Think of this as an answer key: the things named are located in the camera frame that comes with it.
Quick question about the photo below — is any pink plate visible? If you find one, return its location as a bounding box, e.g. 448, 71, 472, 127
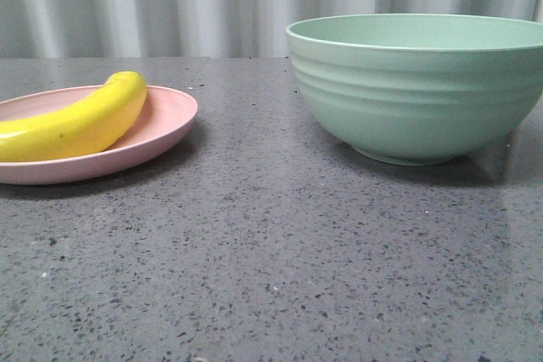
1, 85, 199, 185

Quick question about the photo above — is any green ribbed bowl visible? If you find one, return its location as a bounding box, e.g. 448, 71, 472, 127
287, 14, 542, 165

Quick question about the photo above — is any yellow banana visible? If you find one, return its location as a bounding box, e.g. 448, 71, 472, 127
1, 71, 148, 162

